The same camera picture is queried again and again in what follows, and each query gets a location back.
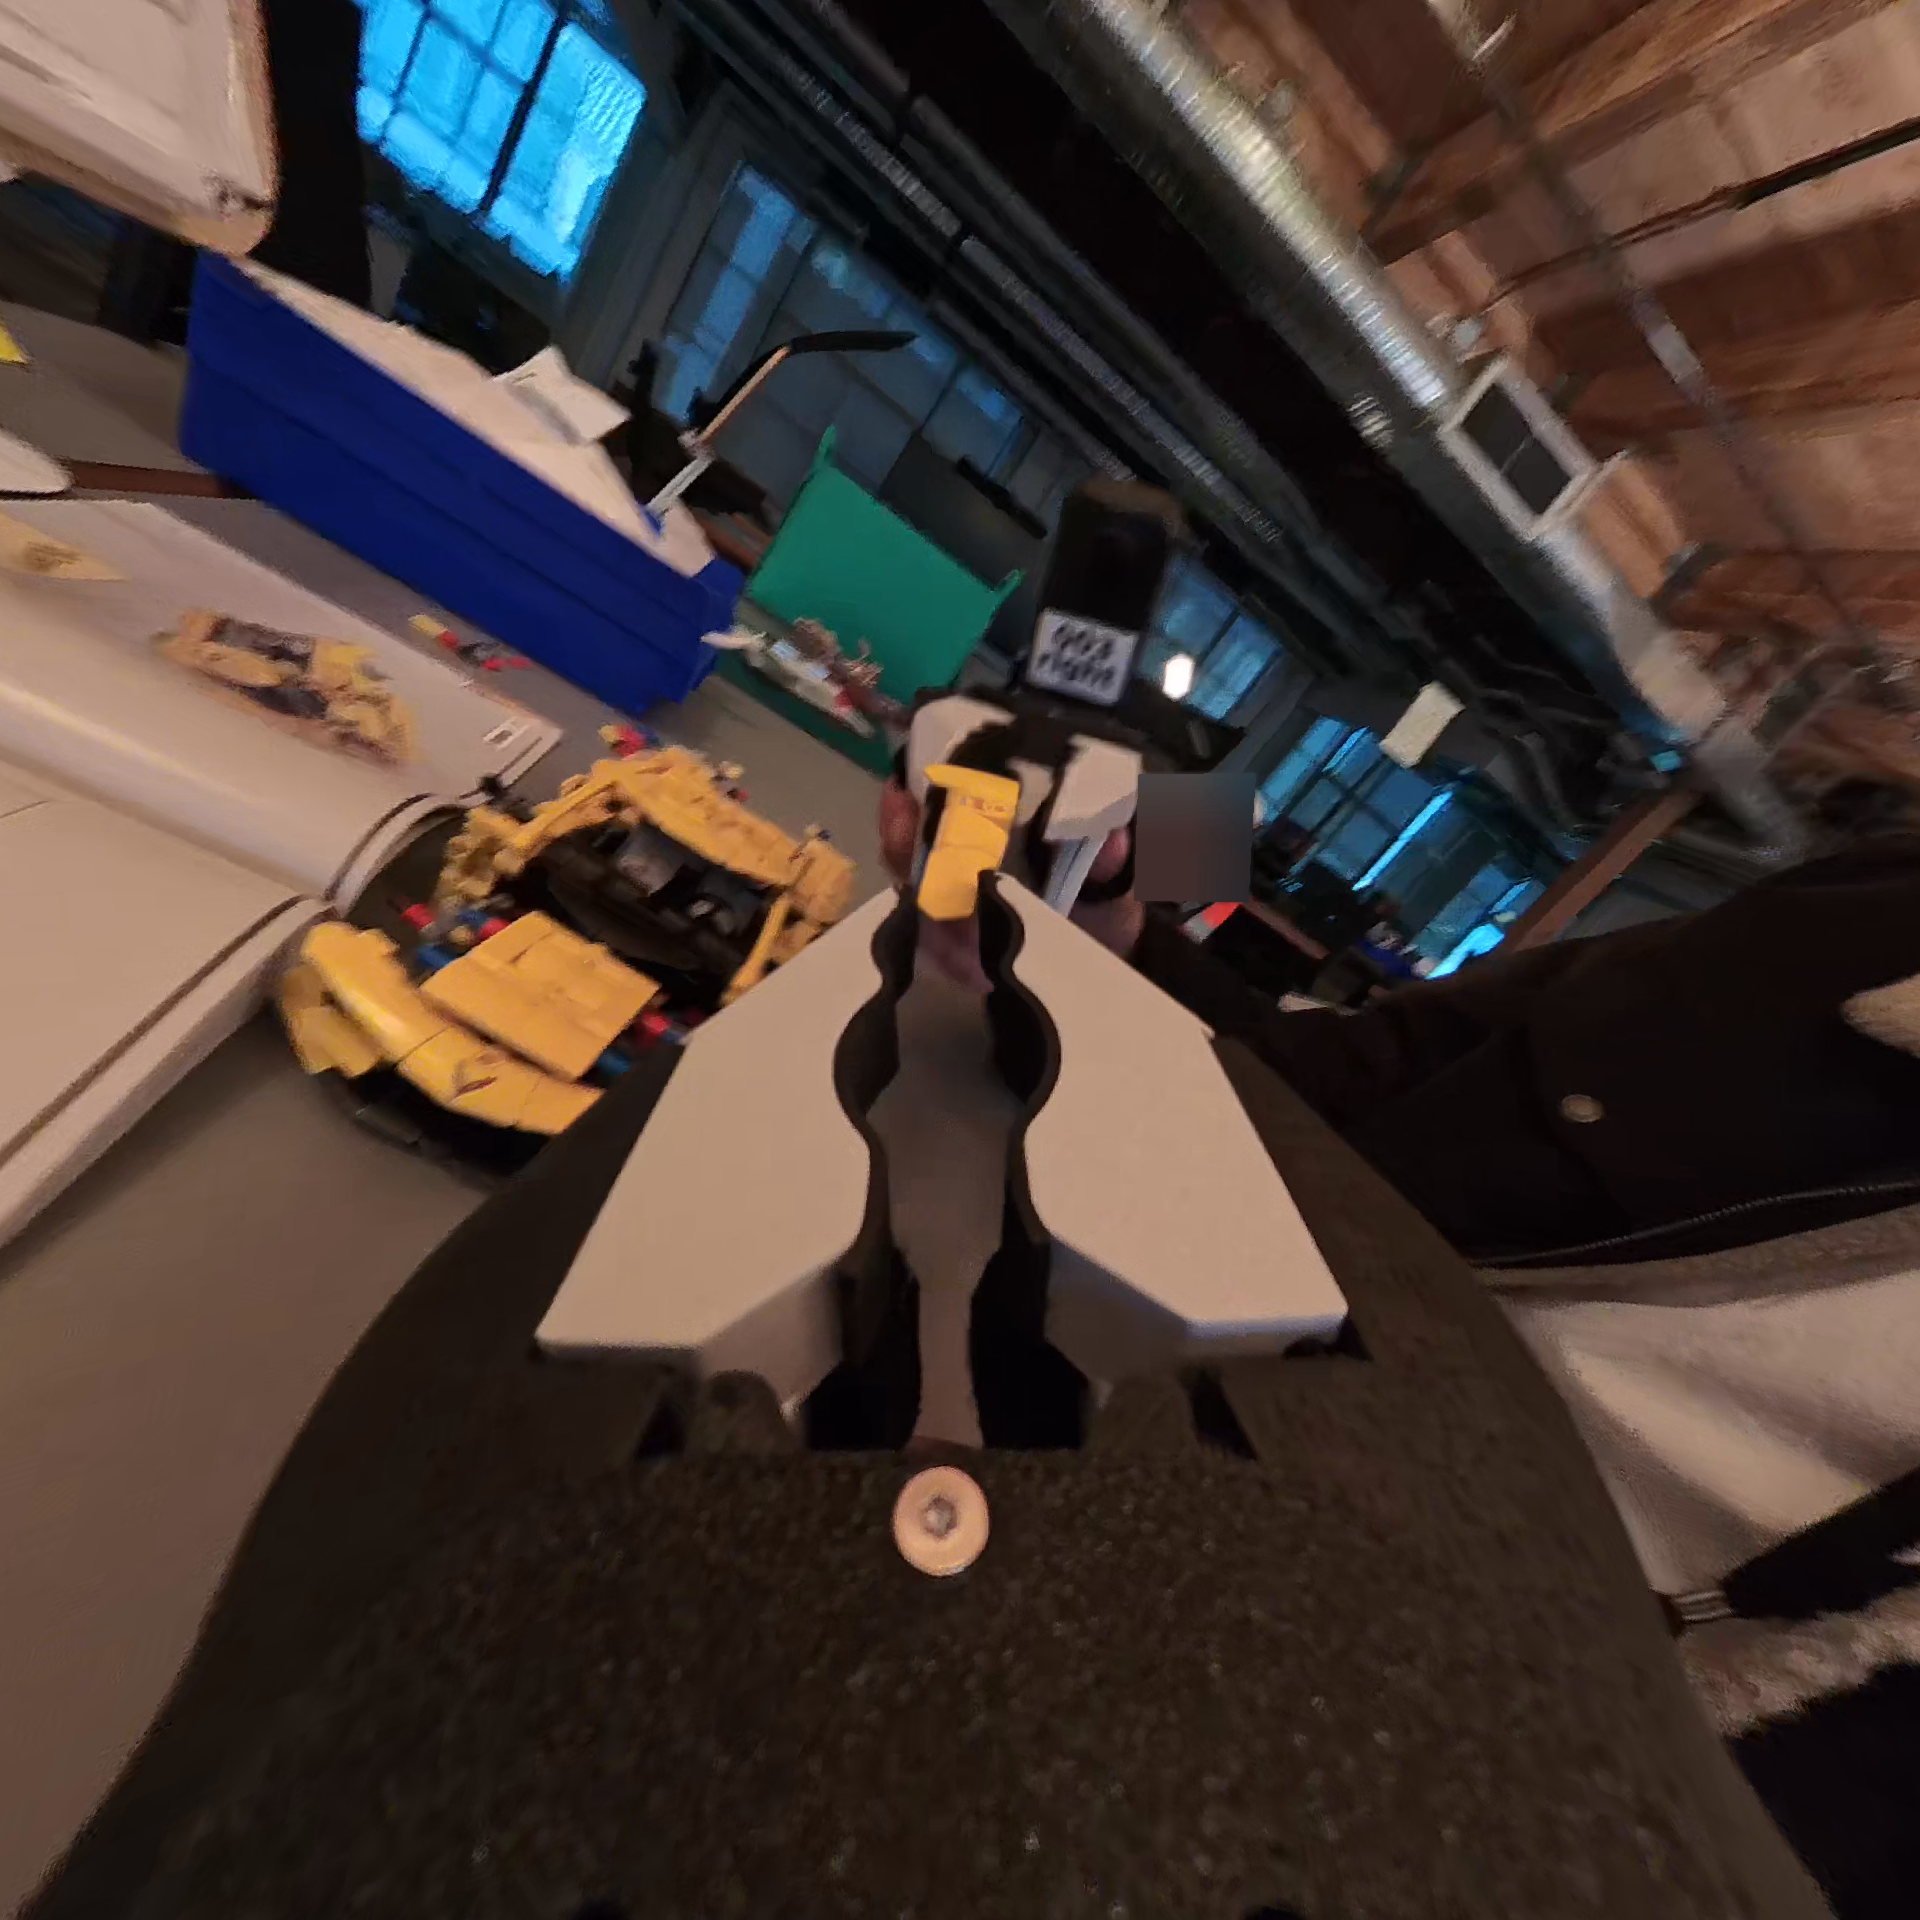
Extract green storage container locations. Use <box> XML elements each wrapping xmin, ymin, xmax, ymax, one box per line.
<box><xmin>743</xmin><ymin>431</ymin><xmax>1028</xmax><ymax>712</ymax></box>

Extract scattered red brick pins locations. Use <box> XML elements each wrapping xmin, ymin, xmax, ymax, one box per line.
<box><xmin>408</xmin><ymin>613</ymin><xmax>657</xmax><ymax>754</ymax></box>

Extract blue plastic bin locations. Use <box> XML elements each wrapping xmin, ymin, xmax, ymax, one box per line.
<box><xmin>177</xmin><ymin>248</ymin><xmax>746</xmax><ymax>719</ymax></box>

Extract person's right hand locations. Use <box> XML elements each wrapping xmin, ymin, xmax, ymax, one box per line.
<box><xmin>876</xmin><ymin>782</ymin><xmax>997</xmax><ymax>996</ymax></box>

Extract arched window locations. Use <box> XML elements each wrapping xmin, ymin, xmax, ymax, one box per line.
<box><xmin>353</xmin><ymin>0</ymin><xmax>650</xmax><ymax>284</ymax></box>

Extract grey desk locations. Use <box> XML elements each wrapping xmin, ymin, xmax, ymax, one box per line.
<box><xmin>0</xmin><ymin>303</ymin><xmax>902</xmax><ymax>1920</ymax></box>

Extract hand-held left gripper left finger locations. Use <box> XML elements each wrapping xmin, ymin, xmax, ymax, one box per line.
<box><xmin>536</xmin><ymin>888</ymin><xmax>918</xmax><ymax>1449</ymax></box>

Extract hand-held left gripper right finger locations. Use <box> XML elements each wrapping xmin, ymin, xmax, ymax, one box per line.
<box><xmin>978</xmin><ymin>875</ymin><xmax>1350</xmax><ymax>1410</ymax></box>

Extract white shirt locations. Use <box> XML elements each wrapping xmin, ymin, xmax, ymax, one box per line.
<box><xmin>1486</xmin><ymin>1216</ymin><xmax>1920</xmax><ymax>1741</ymax></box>

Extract white paper sheets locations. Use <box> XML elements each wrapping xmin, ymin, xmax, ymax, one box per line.
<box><xmin>284</xmin><ymin>290</ymin><xmax>718</xmax><ymax>575</ymax></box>

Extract yellow brick car model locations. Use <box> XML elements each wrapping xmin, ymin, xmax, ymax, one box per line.
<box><xmin>277</xmin><ymin>747</ymin><xmax>860</xmax><ymax>1173</ymax></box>

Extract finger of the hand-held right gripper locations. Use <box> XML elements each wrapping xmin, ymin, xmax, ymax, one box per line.
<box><xmin>902</xmin><ymin>693</ymin><xmax>1051</xmax><ymax>844</ymax></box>
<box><xmin>1035</xmin><ymin>740</ymin><xmax>1154</xmax><ymax>869</ymax></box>

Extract open instruction booklet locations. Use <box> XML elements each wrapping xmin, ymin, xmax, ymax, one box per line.
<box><xmin>0</xmin><ymin>496</ymin><xmax>563</xmax><ymax>1247</ymax></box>

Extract black strap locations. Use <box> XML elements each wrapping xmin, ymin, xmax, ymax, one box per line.
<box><xmin>1666</xmin><ymin>1523</ymin><xmax>1920</xmax><ymax>1634</ymax></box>

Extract black desk lamp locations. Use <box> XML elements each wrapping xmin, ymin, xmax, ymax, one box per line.
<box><xmin>643</xmin><ymin>326</ymin><xmax>918</xmax><ymax>522</ymax></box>

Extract white air vent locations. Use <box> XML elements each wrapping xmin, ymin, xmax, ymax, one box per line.
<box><xmin>1433</xmin><ymin>352</ymin><xmax>1608</xmax><ymax>542</ymax></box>

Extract yellow brick panel piece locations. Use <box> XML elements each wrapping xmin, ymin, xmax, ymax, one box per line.
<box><xmin>916</xmin><ymin>766</ymin><xmax>1028</xmax><ymax>921</ymax></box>

